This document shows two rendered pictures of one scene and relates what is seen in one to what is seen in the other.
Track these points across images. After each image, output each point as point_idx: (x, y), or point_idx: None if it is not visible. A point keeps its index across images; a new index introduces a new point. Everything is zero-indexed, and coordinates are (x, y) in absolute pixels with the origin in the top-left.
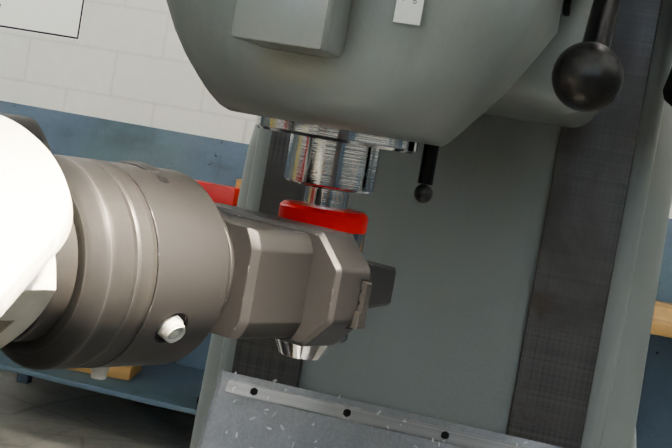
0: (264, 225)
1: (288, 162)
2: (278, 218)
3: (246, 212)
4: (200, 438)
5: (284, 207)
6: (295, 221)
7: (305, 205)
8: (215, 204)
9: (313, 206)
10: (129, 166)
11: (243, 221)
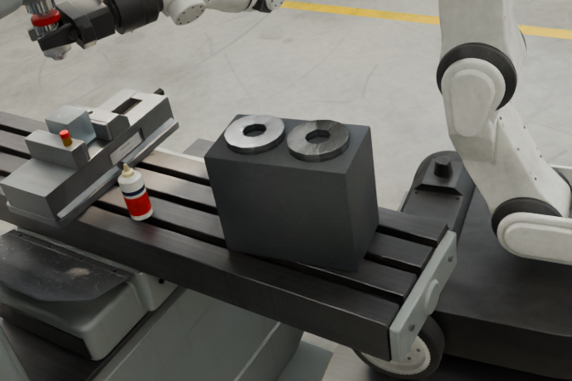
0: (79, 2)
1: (54, 1)
2: (68, 8)
3: (76, 8)
4: (2, 280)
5: (59, 13)
6: (64, 8)
7: (54, 10)
8: (79, 14)
9: (51, 11)
10: None
11: (84, 2)
